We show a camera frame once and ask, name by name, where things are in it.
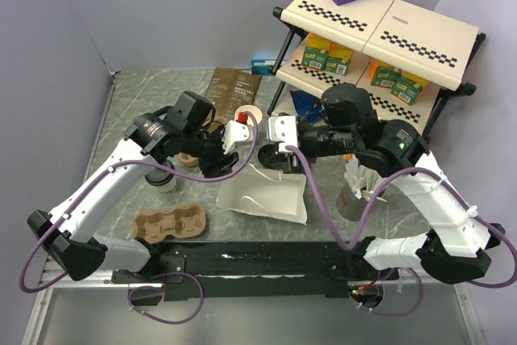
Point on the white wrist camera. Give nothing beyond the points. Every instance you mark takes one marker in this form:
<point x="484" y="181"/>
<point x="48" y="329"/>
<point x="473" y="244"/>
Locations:
<point x="282" y="130"/>
<point x="236" y="132"/>

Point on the cream checkered shelf rack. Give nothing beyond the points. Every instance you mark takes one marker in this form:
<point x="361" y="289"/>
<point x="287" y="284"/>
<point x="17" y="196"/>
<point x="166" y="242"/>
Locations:
<point x="422" y="42"/>

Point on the separated brown cup carrier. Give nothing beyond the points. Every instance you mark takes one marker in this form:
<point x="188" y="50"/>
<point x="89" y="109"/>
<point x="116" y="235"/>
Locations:
<point x="184" y="221"/>

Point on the blue chip bag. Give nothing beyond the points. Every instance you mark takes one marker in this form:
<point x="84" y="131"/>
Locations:
<point x="308" y="107"/>

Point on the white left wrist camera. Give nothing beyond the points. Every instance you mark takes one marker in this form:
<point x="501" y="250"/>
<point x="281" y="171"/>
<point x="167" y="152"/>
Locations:
<point x="236" y="132"/>

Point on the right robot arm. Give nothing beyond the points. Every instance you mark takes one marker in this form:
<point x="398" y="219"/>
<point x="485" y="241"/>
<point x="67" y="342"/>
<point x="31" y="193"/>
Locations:
<point x="453" y="250"/>

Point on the blue R&O box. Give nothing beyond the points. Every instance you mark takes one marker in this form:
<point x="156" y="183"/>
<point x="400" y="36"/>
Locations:
<point x="262" y="65"/>

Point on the light blue paper bag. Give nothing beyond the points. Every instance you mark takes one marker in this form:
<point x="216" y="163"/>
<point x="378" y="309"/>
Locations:
<point x="265" y="193"/>

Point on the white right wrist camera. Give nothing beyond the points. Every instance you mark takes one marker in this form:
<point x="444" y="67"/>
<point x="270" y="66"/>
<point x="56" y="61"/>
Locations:
<point x="282" y="130"/>

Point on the black cup lid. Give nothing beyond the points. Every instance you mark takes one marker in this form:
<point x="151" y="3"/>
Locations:
<point x="270" y="158"/>
<point x="155" y="175"/>

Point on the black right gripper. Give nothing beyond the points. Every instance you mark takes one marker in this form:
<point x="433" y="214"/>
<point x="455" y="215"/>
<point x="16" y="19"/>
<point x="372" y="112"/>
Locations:
<point x="300" y="141"/>

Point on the green juice carton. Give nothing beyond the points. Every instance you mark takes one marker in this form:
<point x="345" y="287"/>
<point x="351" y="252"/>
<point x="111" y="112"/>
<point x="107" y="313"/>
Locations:
<point x="337" y="65"/>
<point x="406" y="90"/>
<point x="384" y="76"/>
<point x="314" y="58"/>

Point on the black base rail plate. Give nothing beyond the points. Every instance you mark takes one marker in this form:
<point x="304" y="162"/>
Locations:
<point x="178" y="271"/>

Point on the grey cup of stirrers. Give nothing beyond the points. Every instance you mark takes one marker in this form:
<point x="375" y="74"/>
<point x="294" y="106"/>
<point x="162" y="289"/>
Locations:
<point x="359" y="185"/>

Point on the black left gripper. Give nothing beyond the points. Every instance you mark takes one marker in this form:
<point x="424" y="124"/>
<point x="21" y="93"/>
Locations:
<point x="213" y="166"/>

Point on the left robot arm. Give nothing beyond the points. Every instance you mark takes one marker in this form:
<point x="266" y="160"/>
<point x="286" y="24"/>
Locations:
<point x="69" y="231"/>

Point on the single white paper cup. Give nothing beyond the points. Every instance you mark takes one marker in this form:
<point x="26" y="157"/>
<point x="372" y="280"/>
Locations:
<point x="167" y="186"/>

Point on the brown pulp cup carrier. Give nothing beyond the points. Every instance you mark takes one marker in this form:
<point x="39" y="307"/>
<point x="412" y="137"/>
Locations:
<point x="190" y="161"/>

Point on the white paper cup stack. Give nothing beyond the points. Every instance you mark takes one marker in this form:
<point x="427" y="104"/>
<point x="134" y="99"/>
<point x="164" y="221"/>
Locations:
<point x="248" y="114"/>

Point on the brown coffee bean bag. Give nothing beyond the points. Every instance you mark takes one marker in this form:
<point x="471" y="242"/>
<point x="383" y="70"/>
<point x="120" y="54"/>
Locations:
<point x="230" y="89"/>

